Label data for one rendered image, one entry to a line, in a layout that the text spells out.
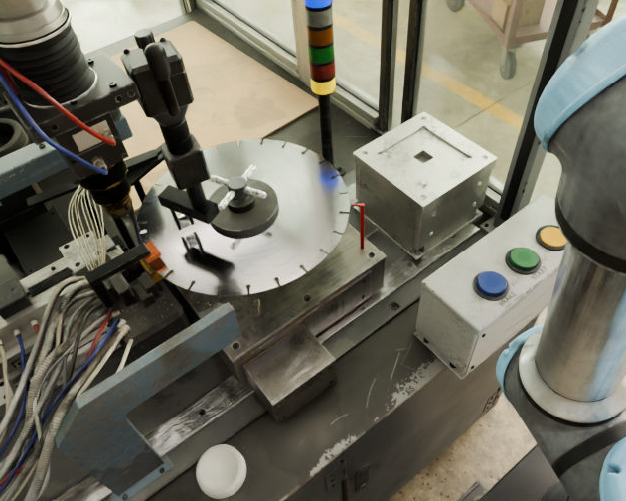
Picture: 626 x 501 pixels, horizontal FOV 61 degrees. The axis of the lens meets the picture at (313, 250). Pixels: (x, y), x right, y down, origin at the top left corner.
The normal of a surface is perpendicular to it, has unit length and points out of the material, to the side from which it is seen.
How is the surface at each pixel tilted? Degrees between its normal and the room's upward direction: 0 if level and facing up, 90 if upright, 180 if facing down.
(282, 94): 0
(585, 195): 99
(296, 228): 0
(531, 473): 0
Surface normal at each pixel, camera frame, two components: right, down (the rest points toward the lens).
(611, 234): -0.71, 0.65
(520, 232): -0.07, -0.63
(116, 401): 0.61, 0.59
